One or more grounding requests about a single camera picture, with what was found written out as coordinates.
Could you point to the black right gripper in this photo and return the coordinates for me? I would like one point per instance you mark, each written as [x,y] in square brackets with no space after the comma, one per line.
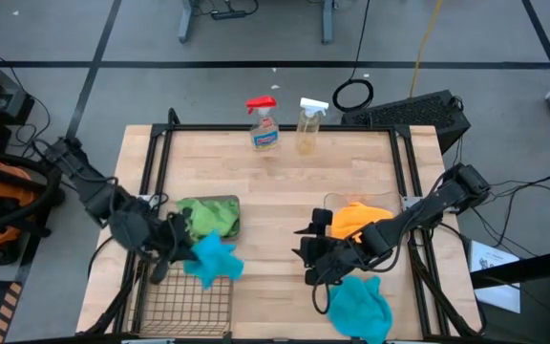
[342,255]

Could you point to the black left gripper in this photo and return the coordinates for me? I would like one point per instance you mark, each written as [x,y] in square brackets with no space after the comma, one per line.
[175,239]

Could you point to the teal microfiber towel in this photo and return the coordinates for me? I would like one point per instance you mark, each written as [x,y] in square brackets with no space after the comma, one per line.
[358,310]
[213,260]

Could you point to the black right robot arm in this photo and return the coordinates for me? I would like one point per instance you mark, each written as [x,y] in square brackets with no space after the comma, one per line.
[428,210]

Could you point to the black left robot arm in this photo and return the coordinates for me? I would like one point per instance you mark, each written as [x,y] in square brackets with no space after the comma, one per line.
[93,191]

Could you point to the smoky grey plastic bin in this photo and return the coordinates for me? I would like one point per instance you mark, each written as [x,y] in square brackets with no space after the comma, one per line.
[233,235]

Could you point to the clear plastic bin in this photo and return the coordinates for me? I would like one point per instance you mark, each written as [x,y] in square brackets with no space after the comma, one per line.
[375,198]

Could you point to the clear spray bottle white trigger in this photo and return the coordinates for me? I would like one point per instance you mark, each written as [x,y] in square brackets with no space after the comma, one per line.
[307,136]

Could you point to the Windex spray bottle red trigger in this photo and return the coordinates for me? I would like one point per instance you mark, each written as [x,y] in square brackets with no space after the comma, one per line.
[264,136]

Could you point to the orange shop vacuum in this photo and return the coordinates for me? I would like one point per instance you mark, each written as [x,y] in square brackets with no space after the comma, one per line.
[3,188]

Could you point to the white printed paper sheet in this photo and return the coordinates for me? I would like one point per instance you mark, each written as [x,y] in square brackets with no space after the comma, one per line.
[490,258]

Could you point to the black power strip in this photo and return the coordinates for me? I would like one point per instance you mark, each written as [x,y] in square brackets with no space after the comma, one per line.
[227,15]

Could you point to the silver mounting bracket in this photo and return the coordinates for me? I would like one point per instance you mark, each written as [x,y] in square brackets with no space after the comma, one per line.
[408,203]

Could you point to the black aluminium table frame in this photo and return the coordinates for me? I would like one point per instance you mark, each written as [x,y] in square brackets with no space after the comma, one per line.
[208,127]

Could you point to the metal desk frame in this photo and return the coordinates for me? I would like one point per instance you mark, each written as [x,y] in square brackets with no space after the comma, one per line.
[186,24]

